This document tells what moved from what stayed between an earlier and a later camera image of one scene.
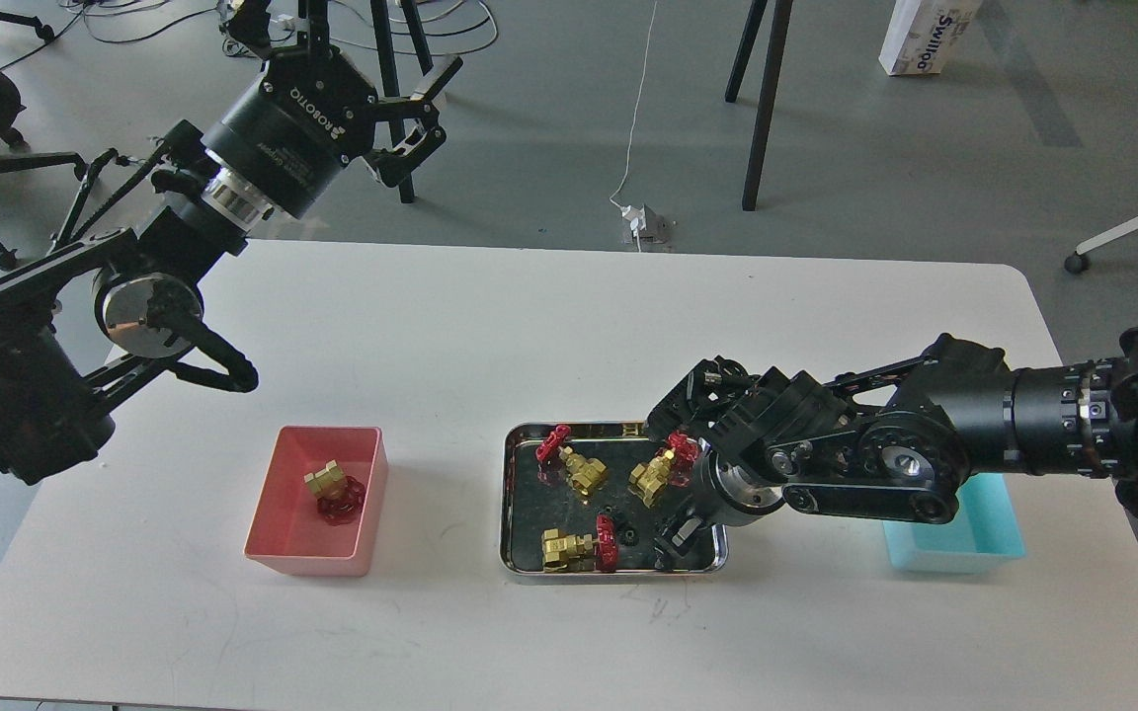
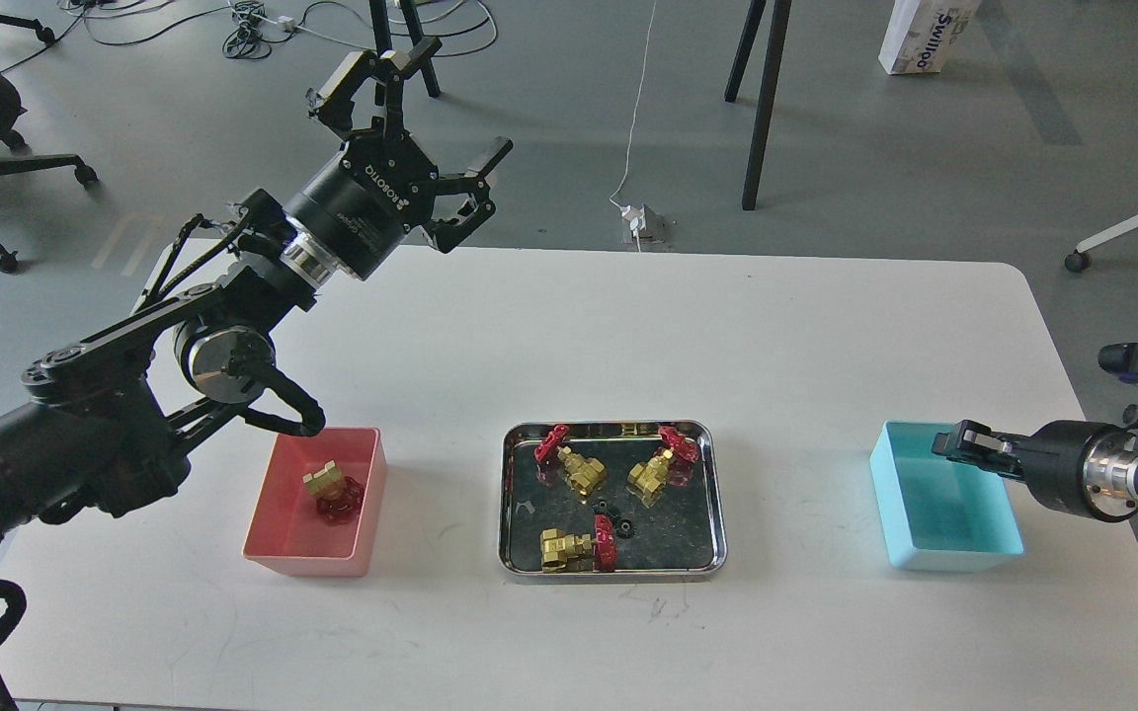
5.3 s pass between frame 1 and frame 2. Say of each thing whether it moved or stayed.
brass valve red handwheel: stayed
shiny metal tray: stayed
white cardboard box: stayed
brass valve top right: stayed
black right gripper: moved
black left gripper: moved
